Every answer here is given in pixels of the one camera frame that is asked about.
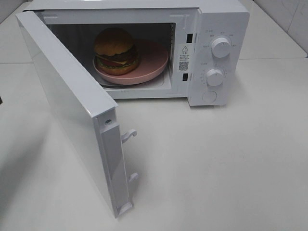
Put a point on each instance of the pink round plate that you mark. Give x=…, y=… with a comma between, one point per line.
x=153, y=60

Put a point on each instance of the white lower timer knob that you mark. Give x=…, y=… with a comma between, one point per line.
x=214, y=77

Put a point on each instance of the white upper power knob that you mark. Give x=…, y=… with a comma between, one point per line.
x=220, y=46

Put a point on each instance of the white microwave door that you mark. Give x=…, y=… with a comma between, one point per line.
x=84, y=109

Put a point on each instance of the round white door button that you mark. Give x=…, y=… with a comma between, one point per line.
x=209, y=97

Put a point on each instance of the toy hamburger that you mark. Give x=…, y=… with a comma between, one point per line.
x=115, y=52

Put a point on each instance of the white microwave oven body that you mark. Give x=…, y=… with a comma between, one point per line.
x=184, y=27

